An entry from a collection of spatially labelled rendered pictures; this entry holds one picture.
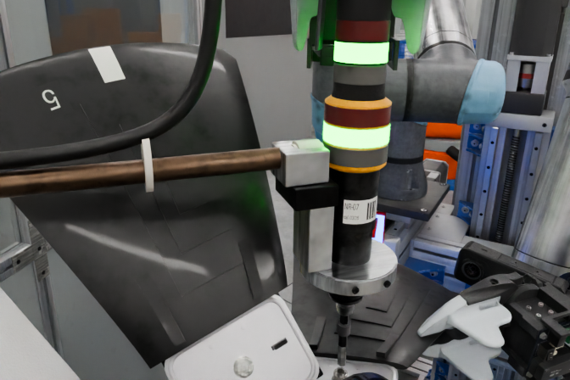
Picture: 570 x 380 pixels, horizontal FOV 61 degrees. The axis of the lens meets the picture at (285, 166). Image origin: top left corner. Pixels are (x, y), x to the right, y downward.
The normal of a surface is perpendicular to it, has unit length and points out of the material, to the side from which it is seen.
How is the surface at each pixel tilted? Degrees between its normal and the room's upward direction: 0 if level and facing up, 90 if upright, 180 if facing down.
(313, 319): 6
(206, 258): 51
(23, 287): 90
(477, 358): 10
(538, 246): 71
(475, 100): 93
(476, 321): 6
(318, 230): 90
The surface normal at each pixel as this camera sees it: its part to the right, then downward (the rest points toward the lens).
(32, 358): 0.75, -0.54
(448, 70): -0.08, -0.49
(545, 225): -0.68, -0.11
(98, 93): 0.38, -0.40
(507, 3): -0.50, 0.27
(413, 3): -0.99, 0.10
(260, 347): 0.15, -0.30
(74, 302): 0.96, 0.10
